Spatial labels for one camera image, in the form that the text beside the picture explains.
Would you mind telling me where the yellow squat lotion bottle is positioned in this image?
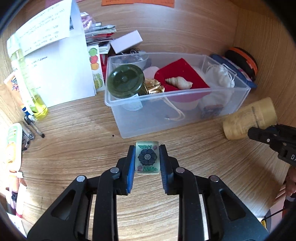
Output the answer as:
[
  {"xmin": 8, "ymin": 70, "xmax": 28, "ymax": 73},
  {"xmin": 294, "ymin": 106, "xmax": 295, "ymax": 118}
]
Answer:
[{"xmin": 223, "ymin": 97, "xmax": 278, "ymax": 140}]

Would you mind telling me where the white drawstring cloth bag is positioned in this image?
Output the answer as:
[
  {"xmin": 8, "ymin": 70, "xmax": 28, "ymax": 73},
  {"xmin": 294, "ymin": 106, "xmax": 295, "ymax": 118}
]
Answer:
[{"xmin": 199, "ymin": 64, "xmax": 236, "ymax": 111}]

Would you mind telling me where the cream spiral seashell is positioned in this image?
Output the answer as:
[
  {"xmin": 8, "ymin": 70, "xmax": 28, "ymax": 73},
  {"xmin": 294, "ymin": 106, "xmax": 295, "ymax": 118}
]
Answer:
[{"xmin": 165, "ymin": 76, "xmax": 193, "ymax": 90}]

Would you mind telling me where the red velvet pouch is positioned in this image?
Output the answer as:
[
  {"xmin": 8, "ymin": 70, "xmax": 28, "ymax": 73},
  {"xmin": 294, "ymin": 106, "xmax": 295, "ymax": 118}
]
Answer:
[{"xmin": 154, "ymin": 58, "xmax": 211, "ymax": 103}]

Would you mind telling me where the gold foil item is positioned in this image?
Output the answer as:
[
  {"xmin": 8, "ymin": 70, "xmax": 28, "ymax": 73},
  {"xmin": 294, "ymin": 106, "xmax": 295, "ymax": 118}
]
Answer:
[{"xmin": 145, "ymin": 79, "xmax": 165, "ymax": 94}]

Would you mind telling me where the dark green spray bottle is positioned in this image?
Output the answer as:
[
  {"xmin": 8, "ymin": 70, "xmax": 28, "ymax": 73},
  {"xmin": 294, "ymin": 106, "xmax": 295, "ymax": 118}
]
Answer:
[{"xmin": 105, "ymin": 64, "xmax": 148, "ymax": 111}]

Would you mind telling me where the blue small card box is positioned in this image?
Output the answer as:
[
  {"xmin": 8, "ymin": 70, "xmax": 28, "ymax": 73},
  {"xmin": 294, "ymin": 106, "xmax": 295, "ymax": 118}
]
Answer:
[{"xmin": 201, "ymin": 104, "xmax": 224, "ymax": 119}]

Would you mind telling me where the cream lotion bottle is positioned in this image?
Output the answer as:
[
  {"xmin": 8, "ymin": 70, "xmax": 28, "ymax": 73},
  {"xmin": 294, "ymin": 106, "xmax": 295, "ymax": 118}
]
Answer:
[{"xmin": 168, "ymin": 93, "xmax": 205, "ymax": 111}]

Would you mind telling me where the right hand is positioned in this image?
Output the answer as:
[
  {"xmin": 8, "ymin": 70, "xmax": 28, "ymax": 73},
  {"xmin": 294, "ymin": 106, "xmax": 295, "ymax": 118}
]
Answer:
[{"xmin": 285, "ymin": 166, "xmax": 296, "ymax": 196}]

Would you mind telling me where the blue patchwork pouch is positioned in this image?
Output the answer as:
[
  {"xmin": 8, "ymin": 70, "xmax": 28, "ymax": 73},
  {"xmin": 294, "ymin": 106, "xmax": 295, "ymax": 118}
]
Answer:
[{"xmin": 210, "ymin": 54, "xmax": 257, "ymax": 89}]

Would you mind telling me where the black orange round case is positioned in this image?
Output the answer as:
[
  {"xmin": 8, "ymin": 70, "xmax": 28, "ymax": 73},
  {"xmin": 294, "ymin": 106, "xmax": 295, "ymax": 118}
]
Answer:
[{"xmin": 224, "ymin": 47, "xmax": 258, "ymax": 82}]

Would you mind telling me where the white orange-label tube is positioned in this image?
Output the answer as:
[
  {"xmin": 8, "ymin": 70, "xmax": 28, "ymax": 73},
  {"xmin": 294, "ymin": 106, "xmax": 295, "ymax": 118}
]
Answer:
[{"xmin": 6, "ymin": 123, "xmax": 23, "ymax": 172}]

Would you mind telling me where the black pen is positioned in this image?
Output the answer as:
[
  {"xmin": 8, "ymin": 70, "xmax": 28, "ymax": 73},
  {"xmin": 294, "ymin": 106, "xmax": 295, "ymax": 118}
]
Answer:
[{"xmin": 24, "ymin": 115, "xmax": 45, "ymax": 138}]

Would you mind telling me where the yellow liquid tall bottle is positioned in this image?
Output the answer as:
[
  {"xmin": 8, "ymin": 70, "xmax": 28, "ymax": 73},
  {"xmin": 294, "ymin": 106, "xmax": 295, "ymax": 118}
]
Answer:
[{"xmin": 10, "ymin": 47, "xmax": 48, "ymax": 121}]

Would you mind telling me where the clear plastic storage bin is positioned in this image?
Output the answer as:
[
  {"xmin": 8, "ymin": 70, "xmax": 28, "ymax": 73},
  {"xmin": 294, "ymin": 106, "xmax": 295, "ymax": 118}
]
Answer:
[{"xmin": 105, "ymin": 53, "xmax": 250, "ymax": 138}]

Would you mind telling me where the pink round compact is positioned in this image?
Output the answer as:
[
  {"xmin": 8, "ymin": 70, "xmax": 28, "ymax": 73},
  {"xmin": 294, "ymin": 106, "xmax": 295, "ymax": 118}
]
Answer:
[{"xmin": 143, "ymin": 66, "xmax": 159, "ymax": 79}]

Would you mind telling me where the orange cream tube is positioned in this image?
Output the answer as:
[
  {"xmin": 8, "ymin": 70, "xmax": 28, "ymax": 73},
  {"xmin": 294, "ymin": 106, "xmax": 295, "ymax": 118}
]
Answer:
[{"xmin": 4, "ymin": 72, "xmax": 30, "ymax": 116}]

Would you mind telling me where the fruit-print narrow box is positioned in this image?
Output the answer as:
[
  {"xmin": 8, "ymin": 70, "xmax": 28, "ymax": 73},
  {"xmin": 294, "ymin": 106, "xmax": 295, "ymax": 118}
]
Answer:
[{"xmin": 87, "ymin": 45, "xmax": 105, "ymax": 92}]

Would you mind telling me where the orange paper note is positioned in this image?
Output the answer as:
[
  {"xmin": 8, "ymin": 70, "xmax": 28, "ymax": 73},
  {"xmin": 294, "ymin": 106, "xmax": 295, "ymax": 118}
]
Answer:
[{"xmin": 101, "ymin": 0, "xmax": 175, "ymax": 8}]

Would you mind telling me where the small white box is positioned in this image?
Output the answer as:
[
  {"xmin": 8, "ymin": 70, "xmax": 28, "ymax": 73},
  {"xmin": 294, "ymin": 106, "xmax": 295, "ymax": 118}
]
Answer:
[{"xmin": 110, "ymin": 30, "xmax": 143, "ymax": 54}]

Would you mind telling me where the stack of booklets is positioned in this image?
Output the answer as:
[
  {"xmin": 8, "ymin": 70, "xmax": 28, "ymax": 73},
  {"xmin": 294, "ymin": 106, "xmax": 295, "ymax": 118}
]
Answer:
[{"xmin": 80, "ymin": 12, "xmax": 116, "ymax": 54}]

